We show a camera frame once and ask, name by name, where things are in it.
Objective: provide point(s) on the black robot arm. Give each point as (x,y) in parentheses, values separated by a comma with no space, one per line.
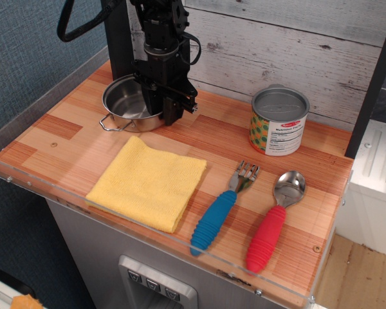
(163,23)

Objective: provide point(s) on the white toy sink unit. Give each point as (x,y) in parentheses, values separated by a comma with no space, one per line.
(361,217)

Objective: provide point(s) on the yellow folded cloth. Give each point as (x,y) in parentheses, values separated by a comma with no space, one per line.
(147,185)

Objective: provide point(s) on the red handled spoon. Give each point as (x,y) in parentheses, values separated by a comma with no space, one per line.
(288,190)

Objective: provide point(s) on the grey toy fridge cabinet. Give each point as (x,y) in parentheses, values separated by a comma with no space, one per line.
(132,270)

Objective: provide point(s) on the black right shelf post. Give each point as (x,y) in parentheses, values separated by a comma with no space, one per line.
(368,105)

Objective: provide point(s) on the orange object bottom left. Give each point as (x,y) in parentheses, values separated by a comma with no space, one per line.
(25,302)

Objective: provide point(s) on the small stainless steel pot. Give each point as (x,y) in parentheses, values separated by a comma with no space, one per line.
(126,108)

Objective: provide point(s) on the toy food can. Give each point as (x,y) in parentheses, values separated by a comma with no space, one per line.
(278,118)

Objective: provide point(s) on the blue handled fork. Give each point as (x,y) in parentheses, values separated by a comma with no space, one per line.
(210,224)

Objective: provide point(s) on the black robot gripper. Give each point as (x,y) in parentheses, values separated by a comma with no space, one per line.
(163,77)

